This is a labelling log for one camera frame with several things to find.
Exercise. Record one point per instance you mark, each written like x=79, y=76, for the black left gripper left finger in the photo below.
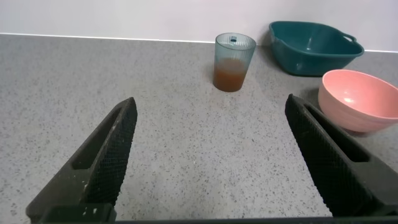
x=102, y=161

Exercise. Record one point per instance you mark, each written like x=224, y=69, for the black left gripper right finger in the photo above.
x=335, y=174

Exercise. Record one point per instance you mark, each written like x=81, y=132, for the ribbed clear teal plastic cup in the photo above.
x=230, y=74

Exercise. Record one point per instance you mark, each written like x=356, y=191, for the pink round bowl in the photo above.
x=354, y=102

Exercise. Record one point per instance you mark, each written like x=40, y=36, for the dark teal square basin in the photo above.
x=311, y=46

